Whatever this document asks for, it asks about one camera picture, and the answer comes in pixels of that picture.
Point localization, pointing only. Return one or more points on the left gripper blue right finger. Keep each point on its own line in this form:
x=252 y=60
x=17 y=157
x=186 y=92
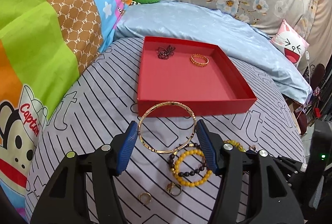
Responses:
x=209 y=145

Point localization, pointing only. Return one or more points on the wide gold filigree bangle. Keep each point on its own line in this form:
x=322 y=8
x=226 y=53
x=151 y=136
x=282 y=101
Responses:
x=199 y=60

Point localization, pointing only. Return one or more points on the colourful cartoon monkey quilt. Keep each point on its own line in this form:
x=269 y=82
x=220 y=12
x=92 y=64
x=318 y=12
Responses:
x=46 y=45

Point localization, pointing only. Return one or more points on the white cartoon cat cushion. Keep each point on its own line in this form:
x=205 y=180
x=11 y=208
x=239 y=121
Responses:
x=290 y=43

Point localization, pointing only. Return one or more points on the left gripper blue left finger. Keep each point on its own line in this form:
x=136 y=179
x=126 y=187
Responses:
x=124 y=144

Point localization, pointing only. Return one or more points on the thin gold bangle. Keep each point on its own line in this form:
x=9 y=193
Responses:
x=157 y=106

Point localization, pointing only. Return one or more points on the light blue pillow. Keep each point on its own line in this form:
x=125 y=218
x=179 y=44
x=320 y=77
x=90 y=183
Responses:
x=237 y=39

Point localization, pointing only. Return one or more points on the red shallow cardboard box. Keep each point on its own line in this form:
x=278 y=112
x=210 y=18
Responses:
x=167 y=74

